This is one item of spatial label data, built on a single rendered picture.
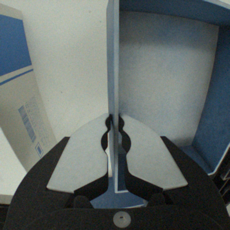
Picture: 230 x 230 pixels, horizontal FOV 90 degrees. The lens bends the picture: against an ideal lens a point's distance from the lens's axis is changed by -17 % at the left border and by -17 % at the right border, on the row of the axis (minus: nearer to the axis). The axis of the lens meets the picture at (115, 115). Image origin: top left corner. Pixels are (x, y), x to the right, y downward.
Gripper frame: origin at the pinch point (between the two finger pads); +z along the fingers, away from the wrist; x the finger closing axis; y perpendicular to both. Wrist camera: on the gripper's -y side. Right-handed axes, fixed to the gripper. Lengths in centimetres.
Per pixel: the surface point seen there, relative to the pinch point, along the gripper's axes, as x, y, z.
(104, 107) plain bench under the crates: -1.1, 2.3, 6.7
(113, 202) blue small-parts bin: 0.2, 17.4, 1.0
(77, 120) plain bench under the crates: -5.0, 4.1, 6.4
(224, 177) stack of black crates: 56, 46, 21
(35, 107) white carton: -9.5, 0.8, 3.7
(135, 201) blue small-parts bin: 4.0, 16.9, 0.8
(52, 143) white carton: -8.9, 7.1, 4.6
